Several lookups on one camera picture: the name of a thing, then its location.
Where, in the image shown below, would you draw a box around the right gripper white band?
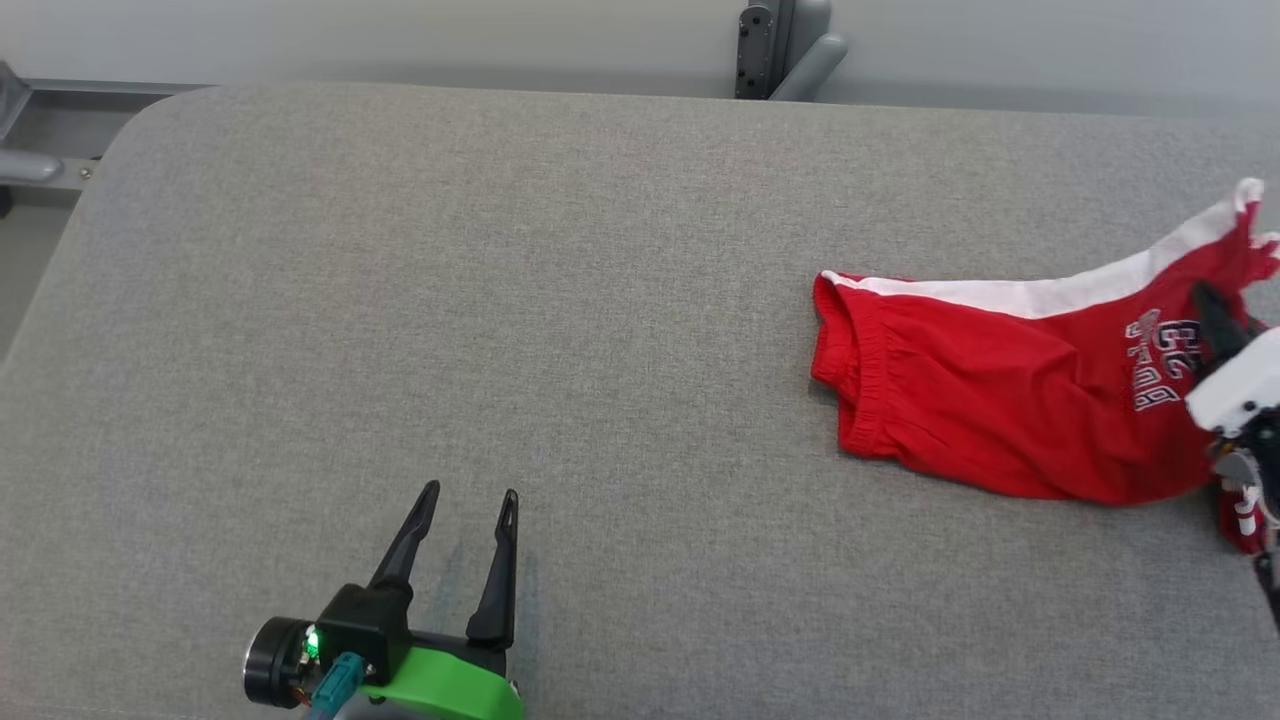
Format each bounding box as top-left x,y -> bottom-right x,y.
1185,281 -> 1280,463

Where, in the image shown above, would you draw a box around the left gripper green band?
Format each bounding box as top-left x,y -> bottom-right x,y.
242,480 -> 525,720

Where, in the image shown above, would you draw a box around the red basketball shorts white stripe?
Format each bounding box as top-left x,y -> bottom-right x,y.
810,177 -> 1280,507

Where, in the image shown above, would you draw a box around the teal cable connector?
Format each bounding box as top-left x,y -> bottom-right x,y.
306,651 -> 368,720

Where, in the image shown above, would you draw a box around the grey metal frame post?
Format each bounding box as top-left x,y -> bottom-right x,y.
734,0 -> 850,102

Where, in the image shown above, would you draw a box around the grey metal rail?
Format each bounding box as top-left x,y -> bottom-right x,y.
0,60 -> 213,219

